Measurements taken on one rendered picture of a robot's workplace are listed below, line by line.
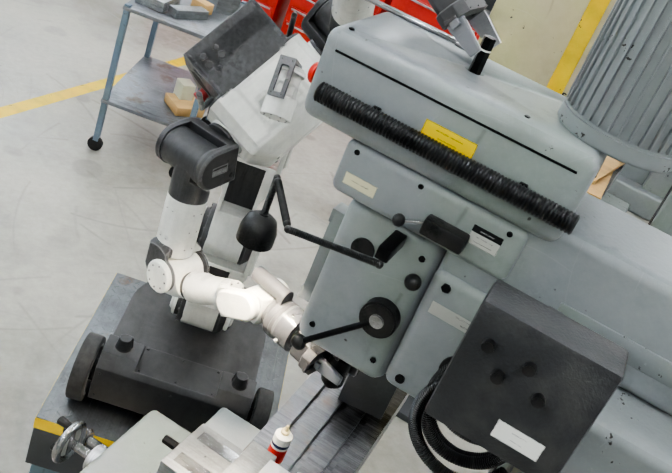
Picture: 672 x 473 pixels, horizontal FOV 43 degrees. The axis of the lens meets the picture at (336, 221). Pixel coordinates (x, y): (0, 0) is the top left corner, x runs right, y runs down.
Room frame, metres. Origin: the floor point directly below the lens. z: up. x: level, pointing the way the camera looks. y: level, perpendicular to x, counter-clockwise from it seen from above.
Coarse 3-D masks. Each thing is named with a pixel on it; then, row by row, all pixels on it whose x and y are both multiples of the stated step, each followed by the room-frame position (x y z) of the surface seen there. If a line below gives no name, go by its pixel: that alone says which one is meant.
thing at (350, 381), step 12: (360, 372) 1.69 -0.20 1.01; (348, 384) 1.69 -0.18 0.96; (360, 384) 1.69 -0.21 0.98; (372, 384) 1.68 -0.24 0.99; (384, 384) 1.68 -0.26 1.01; (348, 396) 1.69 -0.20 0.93; (360, 396) 1.69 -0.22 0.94; (372, 396) 1.68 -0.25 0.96; (384, 396) 1.68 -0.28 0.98; (360, 408) 1.68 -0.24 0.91; (372, 408) 1.68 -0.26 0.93; (384, 408) 1.68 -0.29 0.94
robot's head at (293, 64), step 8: (280, 56) 1.64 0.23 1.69; (288, 56) 1.64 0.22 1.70; (280, 64) 1.63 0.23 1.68; (288, 64) 1.63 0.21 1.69; (296, 64) 1.65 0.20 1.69; (288, 72) 1.62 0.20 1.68; (272, 80) 1.62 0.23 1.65; (288, 80) 1.62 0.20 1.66; (272, 88) 1.61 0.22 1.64; (280, 96) 1.60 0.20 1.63
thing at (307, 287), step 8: (336, 208) 1.39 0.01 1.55; (344, 208) 1.41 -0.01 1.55; (336, 216) 1.39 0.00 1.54; (328, 224) 1.39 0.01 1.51; (336, 224) 1.39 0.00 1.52; (328, 232) 1.39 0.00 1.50; (336, 232) 1.39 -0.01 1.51; (320, 248) 1.39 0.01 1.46; (320, 256) 1.39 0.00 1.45; (312, 264) 1.39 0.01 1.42; (320, 264) 1.39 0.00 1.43; (312, 272) 1.39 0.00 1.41; (320, 272) 1.38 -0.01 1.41; (312, 280) 1.39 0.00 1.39; (304, 288) 1.39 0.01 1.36; (312, 288) 1.39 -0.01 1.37; (304, 296) 1.39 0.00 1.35
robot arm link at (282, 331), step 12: (288, 312) 1.43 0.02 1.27; (300, 312) 1.44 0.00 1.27; (276, 324) 1.41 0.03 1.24; (288, 324) 1.41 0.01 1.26; (276, 336) 1.41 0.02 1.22; (288, 336) 1.40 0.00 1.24; (288, 348) 1.41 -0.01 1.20; (312, 348) 1.37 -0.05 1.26; (300, 360) 1.35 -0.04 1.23; (312, 360) 1.35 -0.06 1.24; (312, 372) 1.37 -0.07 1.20
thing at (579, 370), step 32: (512, 288) 1.03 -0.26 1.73; (480, 320) 0.97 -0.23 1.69; (512, 320) 0.96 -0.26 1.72; (544, 320) 0.98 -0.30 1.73; (480, 352) 0.96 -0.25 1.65; (512, 352) 0.95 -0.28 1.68; (544, 352) 0.94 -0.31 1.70; (576, 352) 0.94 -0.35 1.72; (608, 352) 0.96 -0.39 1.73; (448, 384) 0.97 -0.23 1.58; (480, 384) 0.96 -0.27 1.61; (512, 384) 0.95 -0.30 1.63; (544, 384) 0.94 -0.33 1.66; (576, 384) 0.93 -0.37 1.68; (608, 384) 0.92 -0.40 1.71; (448, 416) 0.96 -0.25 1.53; (480, 416) 0.95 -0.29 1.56; (512, 416) 0.94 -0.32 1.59; (544, 416) 0.93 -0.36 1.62; (576, 416) 0.93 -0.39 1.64; (512, 448) 0.94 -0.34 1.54; (544, 448) 0.93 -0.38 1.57
